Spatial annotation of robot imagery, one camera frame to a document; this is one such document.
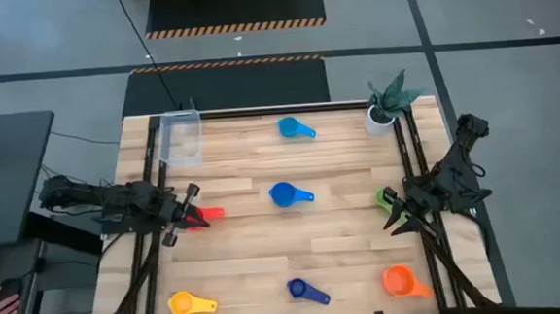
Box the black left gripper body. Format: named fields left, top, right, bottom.
left=145, top=182, right=204, bottom=249

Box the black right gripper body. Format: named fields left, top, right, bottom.
left=396, top=175, right=443, bottom=219

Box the red measuring cup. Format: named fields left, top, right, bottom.
left=185, top=204, right=227, bottom=232

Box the green measuring cup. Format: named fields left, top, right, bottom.
left=374, top=185, right=410, bottom=228

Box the stack of colourful measuring cups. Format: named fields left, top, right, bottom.
left=380, top=262, right=435, bottom=302

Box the clear plastic basket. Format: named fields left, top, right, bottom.
left=156, top=107, right=205, bottom=169

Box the yellow measuring cup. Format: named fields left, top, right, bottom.
left=166, top=289, right=220, bottom=314

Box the medium blue measuring cup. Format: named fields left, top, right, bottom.
left=268, top=179, right=316, bottom=210

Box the small navy measuring cup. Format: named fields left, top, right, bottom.
left=287, top=276, right=332, bottom=308

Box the light blue measuring cup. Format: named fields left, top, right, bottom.
left=276, top=114, right=318, bottom=142

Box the green plant in white pot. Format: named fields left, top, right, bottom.
left=361, top=67, right=430, bottom=137

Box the black desk base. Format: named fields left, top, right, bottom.
left=22, top=206, right=106, bottom=262

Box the black hazard-striped floor mat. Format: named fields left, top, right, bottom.
left=142, top=0, right=328, bottom=41
left=118, top=53, right=332, bottom=120

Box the dark grey desk top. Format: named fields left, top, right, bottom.
left=0, top=110, right=63, bottom=248

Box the black computer mouse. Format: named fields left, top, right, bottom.
left=0, top=277, right=26, bottom=304

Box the thin black cable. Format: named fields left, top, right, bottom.
left=49, top=126, right=121, bottom=150

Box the black floor cable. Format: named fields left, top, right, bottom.
left=114, top=0, right=184, bottom=114

